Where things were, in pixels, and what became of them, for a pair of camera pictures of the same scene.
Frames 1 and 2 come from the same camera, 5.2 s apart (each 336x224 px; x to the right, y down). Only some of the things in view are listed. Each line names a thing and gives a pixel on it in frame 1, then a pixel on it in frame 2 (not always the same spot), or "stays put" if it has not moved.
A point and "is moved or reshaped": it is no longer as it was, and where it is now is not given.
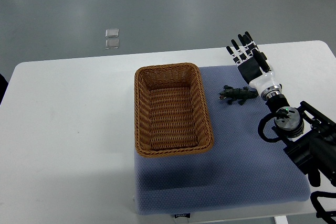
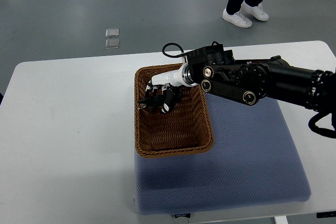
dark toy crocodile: (239, 94) is moved or reshaped
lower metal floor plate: (112, 43) stays put
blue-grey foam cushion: (241, 169) stays put
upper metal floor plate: (112, 32) stays put
